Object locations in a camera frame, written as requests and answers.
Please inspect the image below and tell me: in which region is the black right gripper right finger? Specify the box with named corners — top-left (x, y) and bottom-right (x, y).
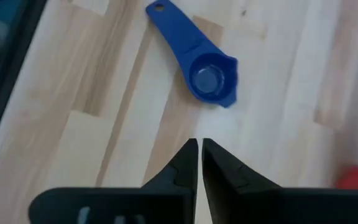
top-left (201, 138), bottom-right (283, 224)

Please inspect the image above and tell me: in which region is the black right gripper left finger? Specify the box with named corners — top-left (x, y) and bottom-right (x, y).
top-left (140, 138), bottom-right (199, 224)

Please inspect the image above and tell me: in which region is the dark blue measuring cup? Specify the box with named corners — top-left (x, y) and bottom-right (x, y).
top-left (145, 0), bottom-right (239, 109)

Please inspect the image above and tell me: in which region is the black aluminium table frame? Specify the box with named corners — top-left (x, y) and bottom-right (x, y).
top-left (0, 0), bottom-right (48, 172)

